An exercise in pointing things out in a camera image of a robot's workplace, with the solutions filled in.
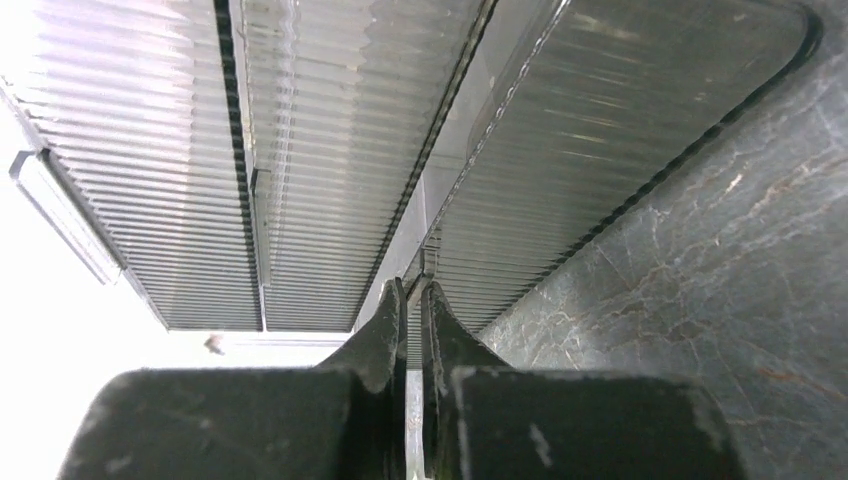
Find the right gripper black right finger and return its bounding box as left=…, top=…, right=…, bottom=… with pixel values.
left=421, top=283, right=746, bottom=479

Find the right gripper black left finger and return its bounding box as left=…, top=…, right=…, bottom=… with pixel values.
left=59, top=278, right=407, bottom=479

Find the clear acrylic drawer organizer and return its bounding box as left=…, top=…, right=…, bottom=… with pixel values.
left=1, top=1, right=821, bottom=332

